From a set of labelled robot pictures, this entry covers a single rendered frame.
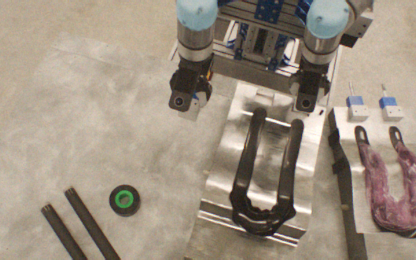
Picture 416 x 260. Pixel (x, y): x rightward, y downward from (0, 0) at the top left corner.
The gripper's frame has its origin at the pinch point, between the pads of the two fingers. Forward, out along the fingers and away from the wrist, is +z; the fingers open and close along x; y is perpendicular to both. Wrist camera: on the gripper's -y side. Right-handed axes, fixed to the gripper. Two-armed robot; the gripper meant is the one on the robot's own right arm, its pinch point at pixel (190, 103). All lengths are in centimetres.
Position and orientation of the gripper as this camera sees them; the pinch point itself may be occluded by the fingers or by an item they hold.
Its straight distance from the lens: 99.2
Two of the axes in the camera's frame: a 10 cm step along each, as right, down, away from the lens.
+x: -9.6, -2.8, 0.7
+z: -0.6, 4.3, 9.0
